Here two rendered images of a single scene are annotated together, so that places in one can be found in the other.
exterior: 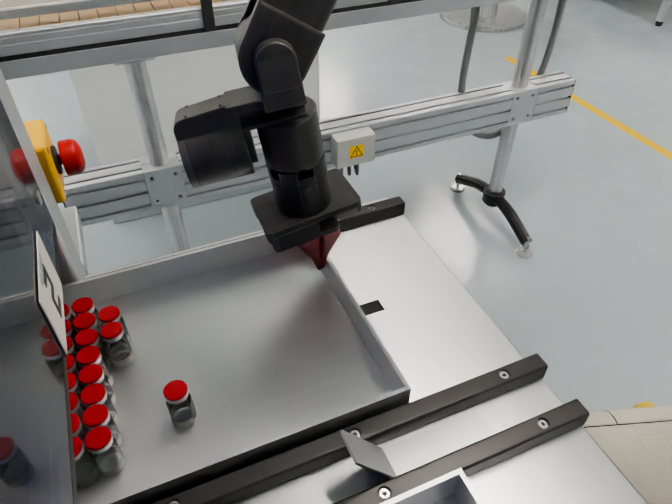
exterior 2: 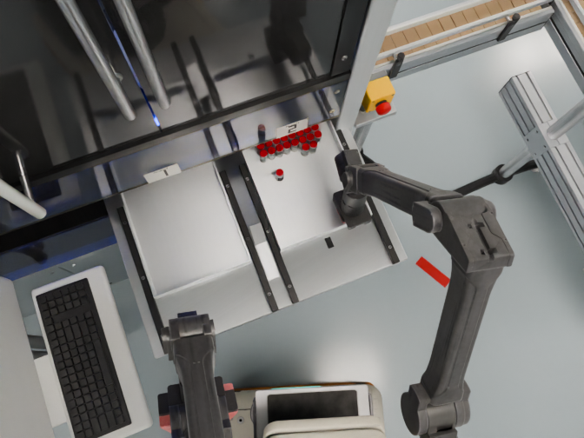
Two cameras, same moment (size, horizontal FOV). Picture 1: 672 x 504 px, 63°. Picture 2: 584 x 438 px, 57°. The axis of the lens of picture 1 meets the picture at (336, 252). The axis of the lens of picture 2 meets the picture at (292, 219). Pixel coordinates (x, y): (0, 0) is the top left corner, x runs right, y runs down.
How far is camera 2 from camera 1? 1.04 m
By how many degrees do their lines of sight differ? 48
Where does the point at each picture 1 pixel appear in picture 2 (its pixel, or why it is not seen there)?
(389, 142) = not seen: outside the picture
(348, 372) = (296, 232)
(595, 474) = (254, 309)
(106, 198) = (517, 106)
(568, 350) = not seen: outside the picture
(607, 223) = not seen: outside the picture
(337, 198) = (351, 218)
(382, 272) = (350, 249)
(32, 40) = (567, 34)
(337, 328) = (317, 228)
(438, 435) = (269, 260)
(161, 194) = (531, 141)
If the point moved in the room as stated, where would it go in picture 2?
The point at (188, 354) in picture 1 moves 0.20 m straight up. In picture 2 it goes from (306, 175) to (311, 147)
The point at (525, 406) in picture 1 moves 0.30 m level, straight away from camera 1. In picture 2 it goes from (281, 294) to (380, 359)
